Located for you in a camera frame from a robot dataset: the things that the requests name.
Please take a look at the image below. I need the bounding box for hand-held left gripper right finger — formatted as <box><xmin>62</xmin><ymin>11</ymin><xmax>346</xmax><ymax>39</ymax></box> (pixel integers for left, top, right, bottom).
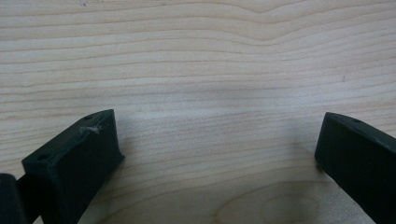
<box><xmin>314</xmin><ymin>111</ymin><xmax>396</xmax><ymax>224</ymax></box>

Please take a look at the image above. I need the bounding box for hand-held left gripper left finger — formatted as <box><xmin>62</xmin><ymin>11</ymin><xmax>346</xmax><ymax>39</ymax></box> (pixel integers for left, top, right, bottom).
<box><xmin>21</xmin><ymin>108</ymin><xmax>126</xmax><ymax>224</ymax></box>

